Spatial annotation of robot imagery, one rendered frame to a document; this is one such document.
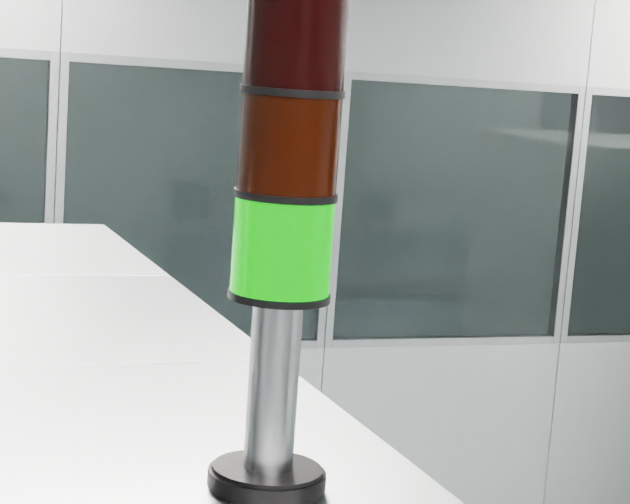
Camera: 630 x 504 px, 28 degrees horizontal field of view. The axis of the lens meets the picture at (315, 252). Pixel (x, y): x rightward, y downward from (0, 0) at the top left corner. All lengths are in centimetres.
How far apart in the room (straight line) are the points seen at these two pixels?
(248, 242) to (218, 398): 22
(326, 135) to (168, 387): 28
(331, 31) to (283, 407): 18
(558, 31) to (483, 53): 39
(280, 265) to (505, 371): 547
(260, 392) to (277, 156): 12
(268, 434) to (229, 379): 23
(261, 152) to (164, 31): 464
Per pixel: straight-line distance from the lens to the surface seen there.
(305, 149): 59
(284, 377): 62
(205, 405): 78
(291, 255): 59
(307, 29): 58
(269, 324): 61
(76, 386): 82
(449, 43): 567
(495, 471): 619
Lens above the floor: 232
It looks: 9 degrees down
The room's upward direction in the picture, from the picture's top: 4 degrees clockwise
